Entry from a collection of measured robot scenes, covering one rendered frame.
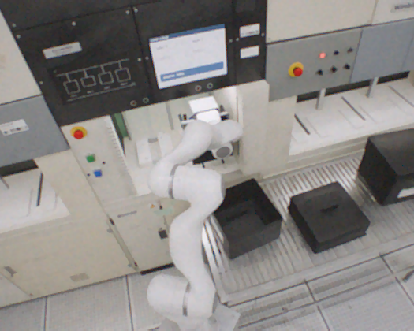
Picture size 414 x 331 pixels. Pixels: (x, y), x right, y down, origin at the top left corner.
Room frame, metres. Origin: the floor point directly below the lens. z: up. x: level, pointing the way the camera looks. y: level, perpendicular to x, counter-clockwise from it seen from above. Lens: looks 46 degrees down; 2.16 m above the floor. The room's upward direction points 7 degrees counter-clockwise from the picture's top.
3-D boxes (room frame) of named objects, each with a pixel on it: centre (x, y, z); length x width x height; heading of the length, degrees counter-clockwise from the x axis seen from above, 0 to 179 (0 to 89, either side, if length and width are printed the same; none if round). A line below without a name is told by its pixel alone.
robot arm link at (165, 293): (0.41, 0.16, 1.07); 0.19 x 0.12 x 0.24; 72
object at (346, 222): (0.83, -0.56, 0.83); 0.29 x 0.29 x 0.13; 12
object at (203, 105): (1.23, -0.02, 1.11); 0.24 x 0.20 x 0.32; 100
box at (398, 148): (1.01, -1.01, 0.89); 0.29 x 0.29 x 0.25; 5
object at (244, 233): (0.86, -0.14, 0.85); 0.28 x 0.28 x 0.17; 18
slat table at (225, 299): (0.90, -0.58, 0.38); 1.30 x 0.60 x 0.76; 100
